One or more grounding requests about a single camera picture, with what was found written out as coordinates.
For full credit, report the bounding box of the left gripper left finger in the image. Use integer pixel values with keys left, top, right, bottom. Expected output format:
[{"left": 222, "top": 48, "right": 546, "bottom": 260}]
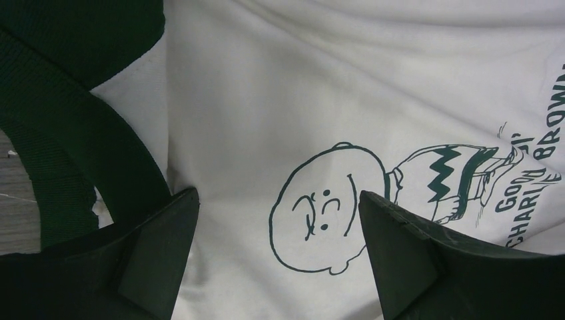
[{"left": 1, "top": 189, "right": 199, "bottom": 319}]

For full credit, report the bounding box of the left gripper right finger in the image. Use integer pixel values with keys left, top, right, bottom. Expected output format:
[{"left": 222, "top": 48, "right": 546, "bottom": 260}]
[{"left": 359, "top": 191, "right": 564, "bottom": 319}]

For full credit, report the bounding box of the green and white t-shirt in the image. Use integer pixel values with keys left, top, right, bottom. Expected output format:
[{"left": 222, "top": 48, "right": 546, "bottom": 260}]
[{"left": 0, "top": 0, "right": 565, "bottom": 320}]

